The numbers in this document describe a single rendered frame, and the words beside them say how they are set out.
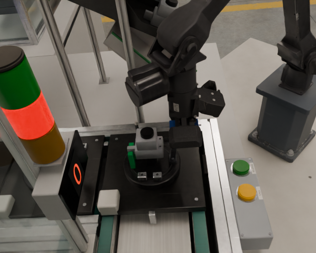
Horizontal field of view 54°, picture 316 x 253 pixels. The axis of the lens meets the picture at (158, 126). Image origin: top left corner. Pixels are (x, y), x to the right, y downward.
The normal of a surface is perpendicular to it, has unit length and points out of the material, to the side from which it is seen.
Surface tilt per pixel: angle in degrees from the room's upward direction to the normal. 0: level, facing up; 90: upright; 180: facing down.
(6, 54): 0
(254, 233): 0
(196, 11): 27
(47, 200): 90
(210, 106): 89
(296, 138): 90
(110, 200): 0
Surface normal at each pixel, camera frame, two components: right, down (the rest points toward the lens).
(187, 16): -0.47, -0.45
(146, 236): -0.09, -0.71
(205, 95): 0.29, -0.70
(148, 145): 0.00, 0.70
